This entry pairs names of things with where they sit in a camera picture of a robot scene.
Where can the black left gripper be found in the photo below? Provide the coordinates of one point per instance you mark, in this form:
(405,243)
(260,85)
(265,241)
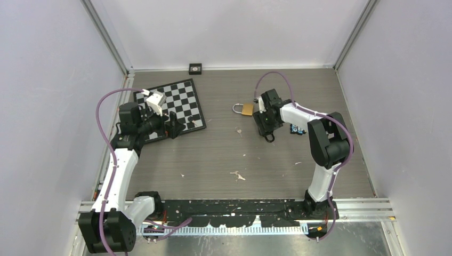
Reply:
(174,126)

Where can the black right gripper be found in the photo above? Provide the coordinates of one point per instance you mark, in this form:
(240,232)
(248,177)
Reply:
(262,126)

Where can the black head key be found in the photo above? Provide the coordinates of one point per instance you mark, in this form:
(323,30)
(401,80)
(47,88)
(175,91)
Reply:
(191,120)

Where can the black Kaijing padlock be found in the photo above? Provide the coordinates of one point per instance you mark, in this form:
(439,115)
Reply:
(269,136)

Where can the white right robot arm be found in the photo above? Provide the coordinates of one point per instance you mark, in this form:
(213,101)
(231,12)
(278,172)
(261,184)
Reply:
(330,143)

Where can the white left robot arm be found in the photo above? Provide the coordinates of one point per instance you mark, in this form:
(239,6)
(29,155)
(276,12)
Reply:
(110,226)

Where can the brass padlock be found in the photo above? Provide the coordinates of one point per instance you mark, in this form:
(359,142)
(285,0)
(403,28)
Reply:
(245,109)

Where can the black white chessboard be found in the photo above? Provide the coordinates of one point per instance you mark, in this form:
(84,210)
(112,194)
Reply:
(182,99)

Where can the small black square box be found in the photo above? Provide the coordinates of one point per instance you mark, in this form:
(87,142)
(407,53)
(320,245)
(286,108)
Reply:
(195,69)

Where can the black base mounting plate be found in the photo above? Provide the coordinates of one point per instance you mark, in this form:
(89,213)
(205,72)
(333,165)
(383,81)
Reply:
(234,213)

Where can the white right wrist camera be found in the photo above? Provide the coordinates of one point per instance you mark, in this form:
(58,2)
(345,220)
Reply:
(261,104)

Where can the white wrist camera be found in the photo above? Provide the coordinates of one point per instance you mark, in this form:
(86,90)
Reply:
(155,101)
(261,104)

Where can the small silver key with ring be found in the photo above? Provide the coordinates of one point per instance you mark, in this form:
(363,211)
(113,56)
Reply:
(239,131)

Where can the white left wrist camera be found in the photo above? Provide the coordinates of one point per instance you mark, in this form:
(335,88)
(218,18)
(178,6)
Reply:
(155,101)

